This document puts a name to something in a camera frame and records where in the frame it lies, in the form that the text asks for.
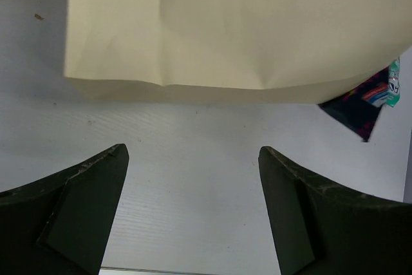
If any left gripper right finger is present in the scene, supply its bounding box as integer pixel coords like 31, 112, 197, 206
258, 146, 411, 274

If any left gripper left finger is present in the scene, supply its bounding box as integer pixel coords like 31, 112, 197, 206
1, 144, 129, 274

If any dark blue snack bag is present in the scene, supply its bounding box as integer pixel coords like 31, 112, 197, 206
318, 67, 389, 142

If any beige paper bag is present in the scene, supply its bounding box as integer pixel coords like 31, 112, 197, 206
64, 0, 411, 104

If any teal candy bag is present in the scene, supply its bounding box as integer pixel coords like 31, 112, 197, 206
386, 57, 400, 108

